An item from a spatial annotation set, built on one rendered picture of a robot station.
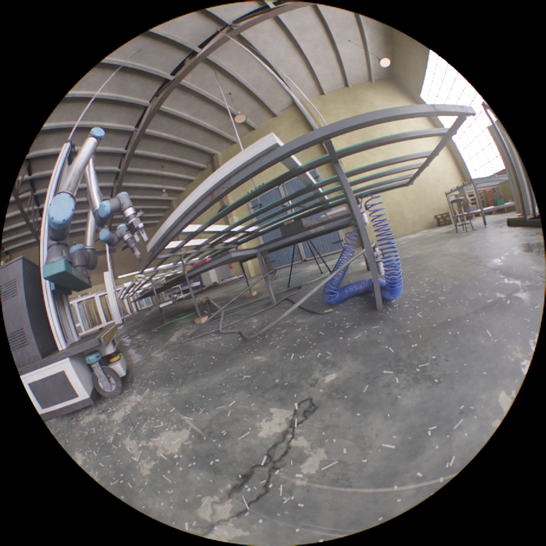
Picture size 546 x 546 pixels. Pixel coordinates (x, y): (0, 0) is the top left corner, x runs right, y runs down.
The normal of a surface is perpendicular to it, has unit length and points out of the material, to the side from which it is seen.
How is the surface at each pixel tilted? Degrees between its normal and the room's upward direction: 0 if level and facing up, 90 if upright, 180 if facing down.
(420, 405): 0
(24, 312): 90
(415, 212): 90
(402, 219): 90
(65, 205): 95
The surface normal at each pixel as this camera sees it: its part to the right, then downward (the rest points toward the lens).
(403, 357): -0.29, -0.95
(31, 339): 0.74, -0.19
